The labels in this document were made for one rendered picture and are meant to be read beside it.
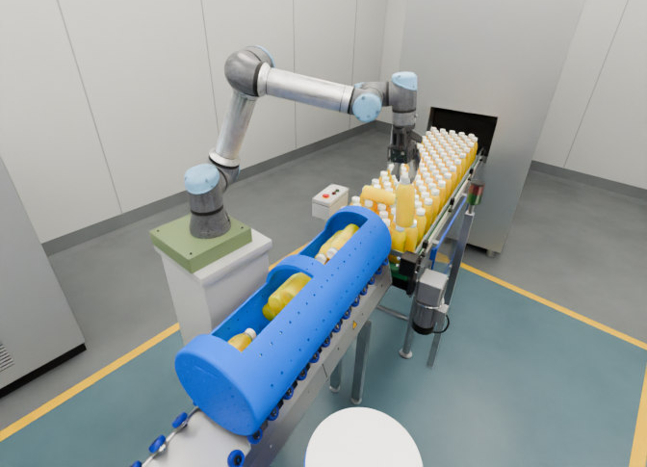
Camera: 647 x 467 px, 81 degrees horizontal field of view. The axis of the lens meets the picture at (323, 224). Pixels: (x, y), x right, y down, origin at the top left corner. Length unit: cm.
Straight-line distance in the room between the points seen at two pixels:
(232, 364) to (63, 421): 176
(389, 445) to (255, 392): 35
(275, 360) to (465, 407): 163
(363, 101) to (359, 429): 86
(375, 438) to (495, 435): 143
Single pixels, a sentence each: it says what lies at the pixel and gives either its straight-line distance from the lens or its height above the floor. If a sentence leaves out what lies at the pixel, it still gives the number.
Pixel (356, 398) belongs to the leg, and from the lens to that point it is 232.
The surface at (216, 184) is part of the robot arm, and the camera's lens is 136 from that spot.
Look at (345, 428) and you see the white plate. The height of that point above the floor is 104.
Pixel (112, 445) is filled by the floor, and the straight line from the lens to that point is 246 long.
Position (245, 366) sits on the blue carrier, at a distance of 99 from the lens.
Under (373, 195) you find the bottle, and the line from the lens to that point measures 186.
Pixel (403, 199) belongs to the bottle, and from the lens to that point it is 137.
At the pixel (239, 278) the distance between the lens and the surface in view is 148.
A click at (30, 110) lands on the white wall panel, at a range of 356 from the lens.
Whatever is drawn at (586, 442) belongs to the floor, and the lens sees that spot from 266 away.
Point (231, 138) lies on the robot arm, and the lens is 140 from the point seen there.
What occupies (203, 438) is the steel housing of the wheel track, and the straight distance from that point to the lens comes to 124.
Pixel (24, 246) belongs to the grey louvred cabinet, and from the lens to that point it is 242.
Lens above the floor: 199
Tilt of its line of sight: 32 degrees down
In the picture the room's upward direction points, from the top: 1 degrees clockwise
